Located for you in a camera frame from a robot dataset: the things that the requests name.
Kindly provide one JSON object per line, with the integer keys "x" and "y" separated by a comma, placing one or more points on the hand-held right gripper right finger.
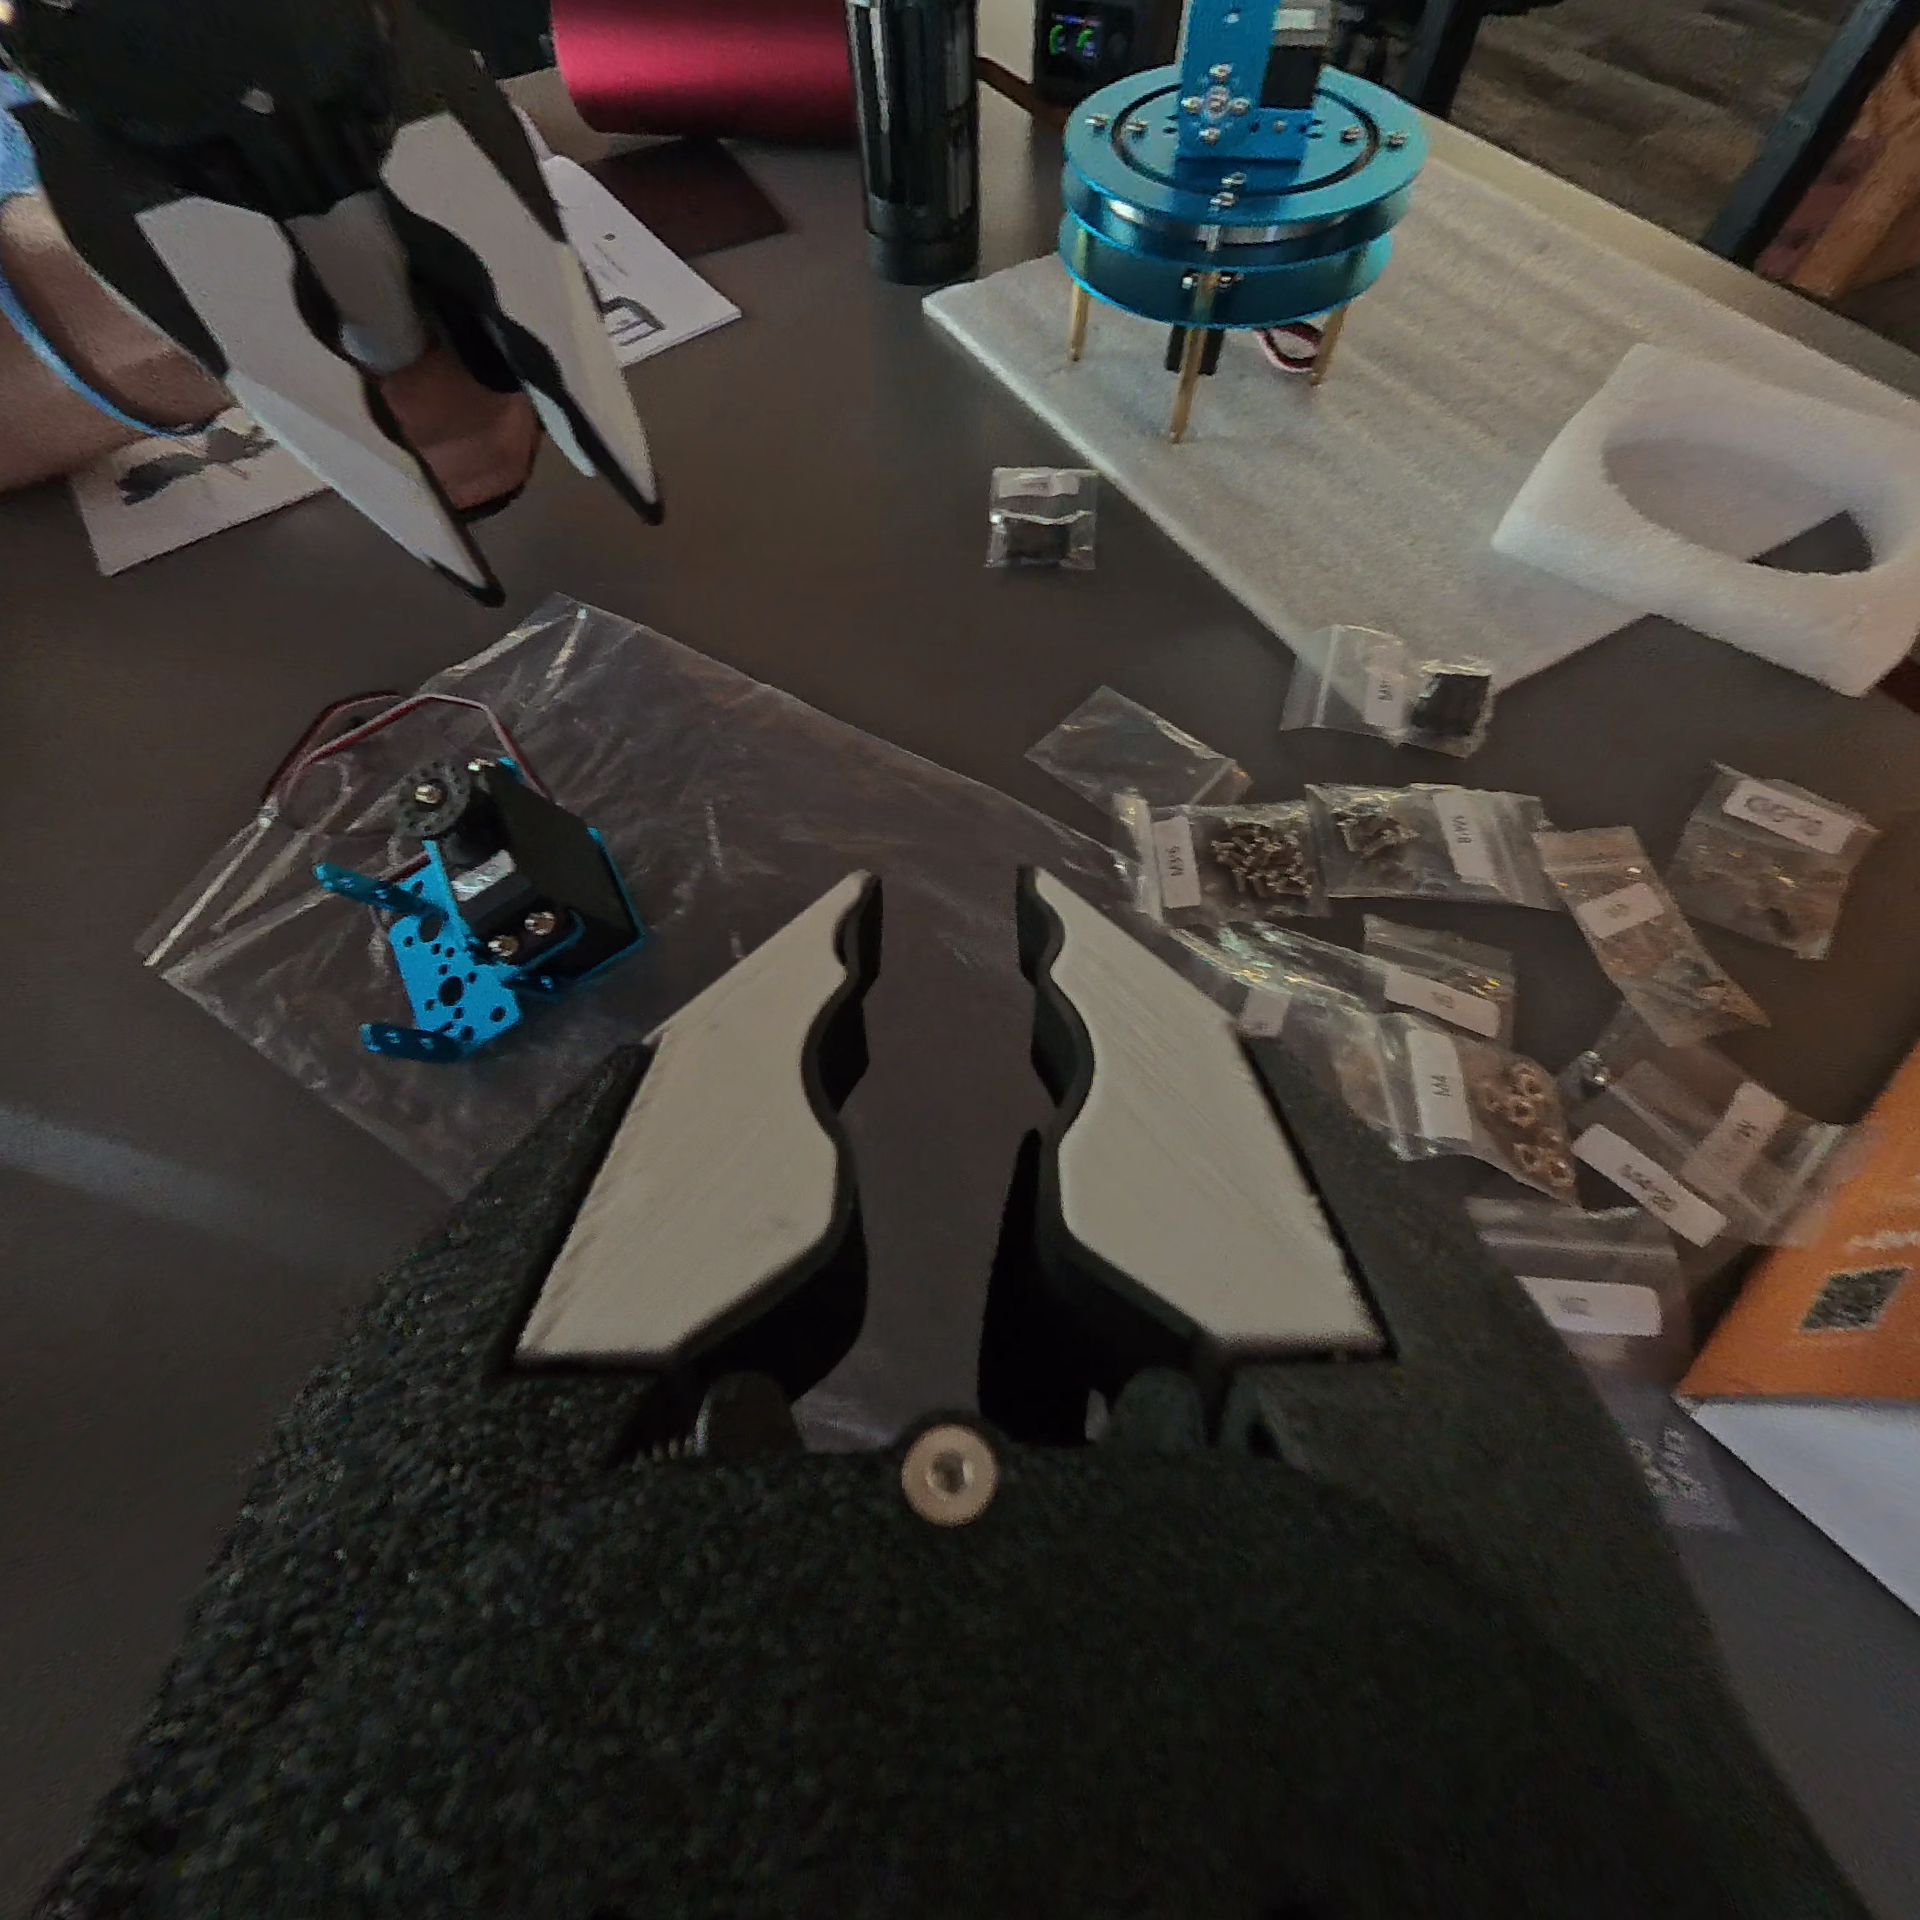
{"x": 1203, "y": 1201}

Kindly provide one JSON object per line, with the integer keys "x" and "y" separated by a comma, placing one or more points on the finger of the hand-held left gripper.
{"x": 496, "y": 226}
{"x": 253, "y": 314}

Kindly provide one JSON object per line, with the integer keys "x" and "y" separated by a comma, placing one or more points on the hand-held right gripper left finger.
{"x": 704, "y": 1201}

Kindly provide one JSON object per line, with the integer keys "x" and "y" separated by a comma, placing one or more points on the blue servo bracket assembly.
{"x": 451, "y": 960}

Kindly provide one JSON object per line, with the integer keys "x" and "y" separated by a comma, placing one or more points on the blue toy robot arm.
{"x": 1229, "y": 197}

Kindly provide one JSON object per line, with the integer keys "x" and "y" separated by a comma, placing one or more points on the person's left forearm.
{"x": 72, "y": 376}

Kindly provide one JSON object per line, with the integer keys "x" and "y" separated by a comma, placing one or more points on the grey desk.
{"x": 839, "y": 496}

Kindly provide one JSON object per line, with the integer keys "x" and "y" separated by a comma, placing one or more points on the person's left hand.
{"x": 465, "y": 435}

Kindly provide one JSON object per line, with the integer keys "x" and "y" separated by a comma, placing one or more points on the blue wristband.
{"x": 106, "y": 405}

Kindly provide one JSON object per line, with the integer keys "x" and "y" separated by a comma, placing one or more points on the open instruction booklet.
{"x": 674, "y": 300}

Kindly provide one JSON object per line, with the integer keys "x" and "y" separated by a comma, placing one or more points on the red metallic cylinder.
{"x": 691, "y": 68}

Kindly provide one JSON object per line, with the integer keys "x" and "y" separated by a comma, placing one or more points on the pile of small screw bags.
{"x": 1424, "y": 857}

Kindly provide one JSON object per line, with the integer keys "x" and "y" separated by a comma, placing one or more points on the black tumbler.
{"x": 914, "y": 150}

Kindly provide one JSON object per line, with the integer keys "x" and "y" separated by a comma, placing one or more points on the large clear plastic bag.
{"x": 723, "y": 751}

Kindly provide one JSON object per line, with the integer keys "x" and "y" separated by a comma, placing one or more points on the small bag of black parts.
{"x": 1043, "y": 522}

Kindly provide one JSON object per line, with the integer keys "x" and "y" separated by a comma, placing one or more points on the orange cardboard box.
{"x": 1846, "y": 1242}

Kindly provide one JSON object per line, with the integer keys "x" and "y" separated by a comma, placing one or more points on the white foam sheet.
{"x": 1351, "y": 496}

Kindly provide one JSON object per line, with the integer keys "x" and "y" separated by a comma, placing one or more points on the white foam block with hole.
{"x": 1587, "y": 463}

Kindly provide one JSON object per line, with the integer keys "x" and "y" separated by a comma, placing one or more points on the wooden table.
{"x": 1858, "y": 197}

